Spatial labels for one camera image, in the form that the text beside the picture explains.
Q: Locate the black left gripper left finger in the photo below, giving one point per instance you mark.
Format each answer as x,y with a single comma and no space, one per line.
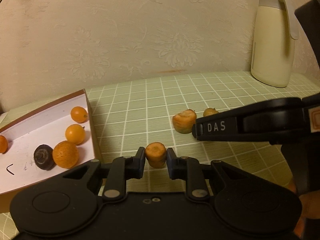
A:
119,172

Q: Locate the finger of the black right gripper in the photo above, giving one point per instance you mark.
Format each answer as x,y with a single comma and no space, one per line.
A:
271,120

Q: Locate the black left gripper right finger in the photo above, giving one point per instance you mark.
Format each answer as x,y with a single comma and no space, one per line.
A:
189,170

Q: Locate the small carrot chunk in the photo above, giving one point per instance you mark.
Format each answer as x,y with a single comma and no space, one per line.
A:
156,154

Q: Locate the small orange kumquat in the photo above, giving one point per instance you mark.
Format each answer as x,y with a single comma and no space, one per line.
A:
3,144
75,133
79,114

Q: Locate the dark mangosteen fruit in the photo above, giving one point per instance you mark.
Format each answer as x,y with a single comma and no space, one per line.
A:
43,157

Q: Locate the person hand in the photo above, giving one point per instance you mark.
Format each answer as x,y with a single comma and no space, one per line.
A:
310,210

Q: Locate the large carrot chunk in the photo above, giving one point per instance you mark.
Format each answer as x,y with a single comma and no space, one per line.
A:
183,122

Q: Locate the green checkered tablecloth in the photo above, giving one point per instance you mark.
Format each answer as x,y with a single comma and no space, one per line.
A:
220,201

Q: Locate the large orange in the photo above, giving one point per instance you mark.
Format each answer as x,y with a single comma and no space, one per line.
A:
65,154

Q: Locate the yellow-green longan fruit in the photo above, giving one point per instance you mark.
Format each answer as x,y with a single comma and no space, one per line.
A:
209,111

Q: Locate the brown cardboard box lid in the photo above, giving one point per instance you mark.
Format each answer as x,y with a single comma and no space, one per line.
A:
31,140

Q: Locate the cream thermos jug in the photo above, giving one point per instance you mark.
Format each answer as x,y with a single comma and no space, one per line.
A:
275,32

